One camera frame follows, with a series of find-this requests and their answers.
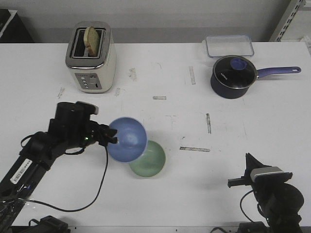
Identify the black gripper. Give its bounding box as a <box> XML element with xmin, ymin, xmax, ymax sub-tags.
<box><xmin>48</xmin><ymin>102</ymin><xmax>118</xmax><ymax>148</ymax></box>
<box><xmin>227</xmin><ymin>153</ymin><xmax>293</xmax><ymax>194</ymax></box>

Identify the blue bowl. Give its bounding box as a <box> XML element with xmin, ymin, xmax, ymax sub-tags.
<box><xmin>107</xmin><ymin>117</ymin><xmax>148</xmax><ymax>163</ymax></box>

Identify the green bowl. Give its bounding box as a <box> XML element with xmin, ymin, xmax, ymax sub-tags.
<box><xmin>129</xmin><ymin>140</ymin><xmax>166</xmax><ymax>178</ymax></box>

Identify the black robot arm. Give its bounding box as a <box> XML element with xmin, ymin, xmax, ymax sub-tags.
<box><xmin>227</xmin><ymin>153</ymin><xmax>304</xmax><ymax>233</ymax></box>
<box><xmin>0</xmin><ymin>101</ymin><xmax>117</xmax><ymax>233</ymax></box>

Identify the cream and chrome toaster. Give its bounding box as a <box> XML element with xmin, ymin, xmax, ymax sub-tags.
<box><xmin>65</xmin><ymin>21</ymin><xmax>117</xmax><ymax>94</ymax></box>

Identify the dark blue saucepan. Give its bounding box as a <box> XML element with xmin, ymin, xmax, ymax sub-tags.
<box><xmin>210</xmin><ymin>64</ymin><xmax>301</xmax><ymax>99</ymax></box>

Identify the glass pot lid blue knob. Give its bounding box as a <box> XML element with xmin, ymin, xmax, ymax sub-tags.
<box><xmin>213</xmin><ymin>56</ymin><xmax>257</xmax><ymax>89</ymax></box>

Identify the toast slice in toaster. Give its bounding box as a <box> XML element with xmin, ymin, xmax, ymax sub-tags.
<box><xmin>83</xmin><ymin>26</ymin><xmax>100</xmax><ymax>57</ymax></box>

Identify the clear plastic food container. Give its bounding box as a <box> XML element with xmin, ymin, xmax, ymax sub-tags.
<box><xmin>203</xmin><ymin>34</ymin><xmax>255</xmax><ymax>66</ymax></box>

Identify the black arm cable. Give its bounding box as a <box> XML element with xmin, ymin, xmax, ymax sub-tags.
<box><xmin>20</xmin><ymin>144</ymin><xmax>109</xmax><ymax>213</ymax></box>
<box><xmin>240</xmin><ymin>189</ymin><xmax>256</xmax><ymax>223</ymax></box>

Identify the white metal shelf rail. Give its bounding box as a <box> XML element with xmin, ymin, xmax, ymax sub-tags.
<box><xmin>268</xmin><ymin>0</ymin><xmax>311</xmax><ymax>42</ymax></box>

